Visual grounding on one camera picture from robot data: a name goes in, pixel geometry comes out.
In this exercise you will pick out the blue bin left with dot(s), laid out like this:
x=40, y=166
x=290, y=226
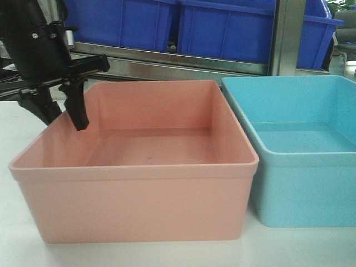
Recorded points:
x=144, y=25

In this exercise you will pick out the steel shelf rack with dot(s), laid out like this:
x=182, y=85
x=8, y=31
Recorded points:
x=133, y=64

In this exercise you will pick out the blue bin far right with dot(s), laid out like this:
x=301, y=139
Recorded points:
x=317, y=32

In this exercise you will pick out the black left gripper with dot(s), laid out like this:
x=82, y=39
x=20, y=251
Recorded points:
x=41, y=58

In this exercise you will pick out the pink plastic box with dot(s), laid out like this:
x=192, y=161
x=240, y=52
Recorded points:
x=159, y=161

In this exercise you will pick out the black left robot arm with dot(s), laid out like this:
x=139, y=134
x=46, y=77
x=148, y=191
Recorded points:
x=18, y=16

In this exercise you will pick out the blue bin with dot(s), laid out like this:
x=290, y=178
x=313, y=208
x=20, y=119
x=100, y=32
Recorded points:
x=230, y=30
x=317, y=32
x=144, y=25

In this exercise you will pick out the grey chair background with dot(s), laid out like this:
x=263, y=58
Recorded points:
x=344, y=36

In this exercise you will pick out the light blue plastic box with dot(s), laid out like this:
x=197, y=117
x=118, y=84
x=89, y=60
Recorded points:
x=303, y=130

